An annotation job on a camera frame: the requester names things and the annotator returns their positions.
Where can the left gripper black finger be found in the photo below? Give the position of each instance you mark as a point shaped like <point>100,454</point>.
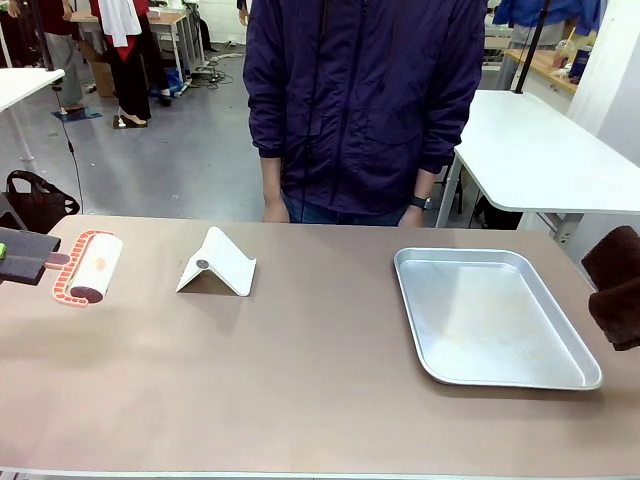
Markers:
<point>30,240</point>
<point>22,270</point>

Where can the pink white lint roller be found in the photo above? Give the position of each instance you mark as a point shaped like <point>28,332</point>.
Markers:
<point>92,272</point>

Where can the dark brown cloth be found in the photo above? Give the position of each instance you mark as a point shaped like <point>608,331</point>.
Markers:
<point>617,300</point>

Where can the person's left forearm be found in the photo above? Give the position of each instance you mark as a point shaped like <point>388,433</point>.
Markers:
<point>425,182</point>

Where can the person's right forearm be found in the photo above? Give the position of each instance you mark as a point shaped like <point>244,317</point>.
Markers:
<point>271,180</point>

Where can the person's right hand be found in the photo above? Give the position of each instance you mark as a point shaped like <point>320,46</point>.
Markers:
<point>275,212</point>

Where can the person's left hand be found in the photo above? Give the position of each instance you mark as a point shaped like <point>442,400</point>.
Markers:
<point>411,217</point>

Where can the black bag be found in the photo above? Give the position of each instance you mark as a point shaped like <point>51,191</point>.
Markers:
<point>42,202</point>

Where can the small white side table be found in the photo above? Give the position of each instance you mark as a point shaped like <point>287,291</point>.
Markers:
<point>20,82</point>

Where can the brown cardboard box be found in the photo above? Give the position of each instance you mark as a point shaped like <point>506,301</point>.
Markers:
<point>102,75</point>

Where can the person in grey trousers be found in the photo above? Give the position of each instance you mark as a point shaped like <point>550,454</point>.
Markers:
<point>65,60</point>

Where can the white folded roller stand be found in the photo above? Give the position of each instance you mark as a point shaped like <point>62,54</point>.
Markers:
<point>220,265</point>

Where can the black upright pole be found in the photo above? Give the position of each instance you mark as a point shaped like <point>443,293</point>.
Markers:
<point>45,35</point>

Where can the blue plastic bag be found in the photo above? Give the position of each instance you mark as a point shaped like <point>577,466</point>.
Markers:
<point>176,82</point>

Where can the wooden top background table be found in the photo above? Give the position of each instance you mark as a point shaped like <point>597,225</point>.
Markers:
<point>167,22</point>

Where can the blue jeans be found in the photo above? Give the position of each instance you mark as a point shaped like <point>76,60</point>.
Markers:
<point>345,216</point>

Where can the person in navy jacket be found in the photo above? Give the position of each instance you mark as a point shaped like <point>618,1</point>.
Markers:
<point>360,100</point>

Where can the black wrist watch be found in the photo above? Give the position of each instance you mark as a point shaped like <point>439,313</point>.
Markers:
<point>421,203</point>

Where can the silver metal tray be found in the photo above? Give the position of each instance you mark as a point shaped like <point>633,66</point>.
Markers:
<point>500,325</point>

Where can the black slanted pole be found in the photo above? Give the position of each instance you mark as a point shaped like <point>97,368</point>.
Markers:
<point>530,45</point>

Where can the wooden background desk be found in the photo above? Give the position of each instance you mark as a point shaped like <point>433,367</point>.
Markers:
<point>540,62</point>

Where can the blue hanging jacket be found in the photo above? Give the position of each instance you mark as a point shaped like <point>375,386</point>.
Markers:
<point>540,15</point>

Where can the plastic cup with drink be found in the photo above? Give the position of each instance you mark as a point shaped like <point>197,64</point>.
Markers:
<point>563,55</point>

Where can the dark blue can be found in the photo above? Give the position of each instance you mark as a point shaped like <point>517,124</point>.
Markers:
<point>581,65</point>

